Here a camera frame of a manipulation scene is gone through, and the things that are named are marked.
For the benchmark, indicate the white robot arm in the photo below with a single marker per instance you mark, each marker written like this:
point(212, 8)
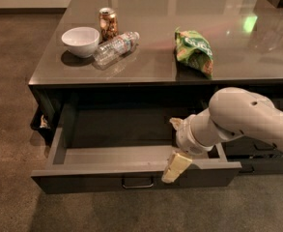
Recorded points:
point(232, 113)

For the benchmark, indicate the orange soda can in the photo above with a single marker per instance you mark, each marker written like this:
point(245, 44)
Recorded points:
point(108, 23)

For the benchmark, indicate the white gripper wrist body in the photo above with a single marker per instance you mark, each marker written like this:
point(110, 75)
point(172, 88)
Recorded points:
point(186, 139)

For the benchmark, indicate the clear plastic water bottle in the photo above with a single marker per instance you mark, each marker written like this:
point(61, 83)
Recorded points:
point(111, 50)

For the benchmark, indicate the white ceramic bowl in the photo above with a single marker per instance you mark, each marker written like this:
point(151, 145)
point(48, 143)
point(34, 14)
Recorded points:
point(81, 41)

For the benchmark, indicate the green chip bag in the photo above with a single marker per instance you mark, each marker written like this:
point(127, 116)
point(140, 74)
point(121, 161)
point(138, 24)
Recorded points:
point(193, 50)

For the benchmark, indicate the dark cabinet with glass top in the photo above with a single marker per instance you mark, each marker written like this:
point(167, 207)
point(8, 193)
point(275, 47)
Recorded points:
point(246, 38)

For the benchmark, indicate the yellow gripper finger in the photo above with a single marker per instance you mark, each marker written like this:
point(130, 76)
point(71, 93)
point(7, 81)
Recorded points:
point(178, 162)
point(176, 123)

